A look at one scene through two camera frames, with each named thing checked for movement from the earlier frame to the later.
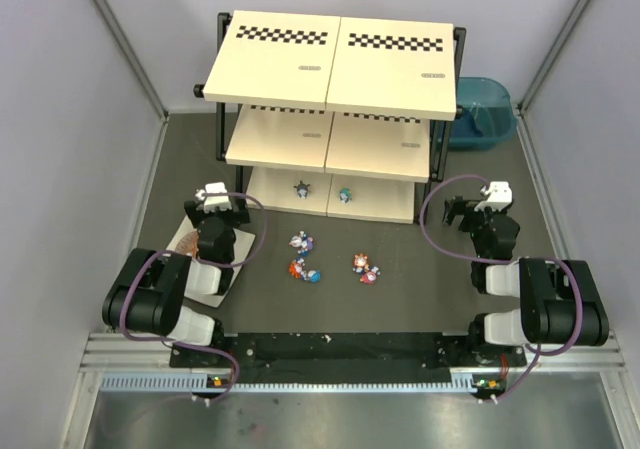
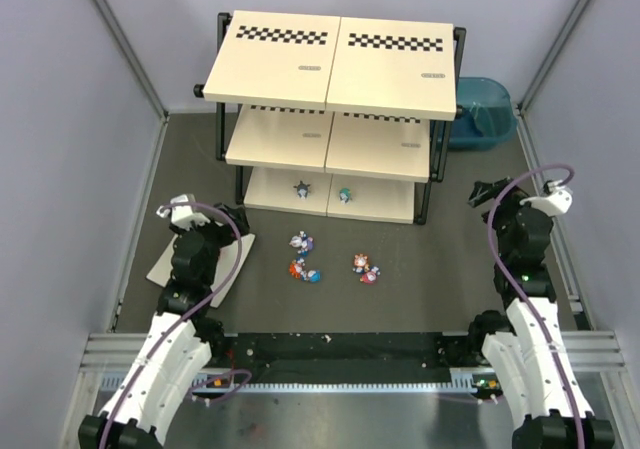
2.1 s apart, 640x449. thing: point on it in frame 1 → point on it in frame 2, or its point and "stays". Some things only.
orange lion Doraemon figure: [360, 262] stays
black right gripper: [463, 210] → [493, 195]
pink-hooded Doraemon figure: [370, 277] stays
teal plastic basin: [484, 114] stays
